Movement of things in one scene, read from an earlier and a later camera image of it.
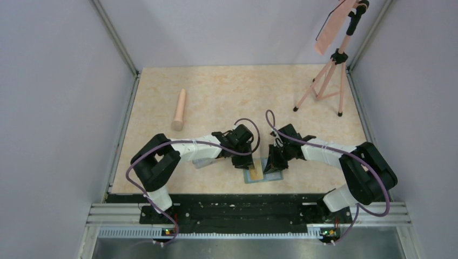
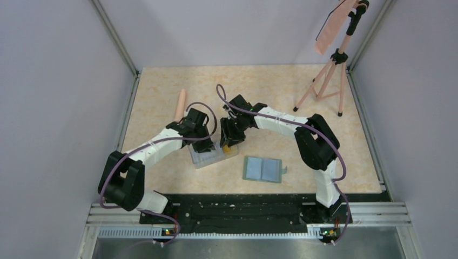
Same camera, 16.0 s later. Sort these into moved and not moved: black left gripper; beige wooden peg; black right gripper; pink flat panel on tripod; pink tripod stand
Moved: black left gripper; black right gripper
Not moved: beige wooden peg; pink tripod stand; pink flat panel on tripod
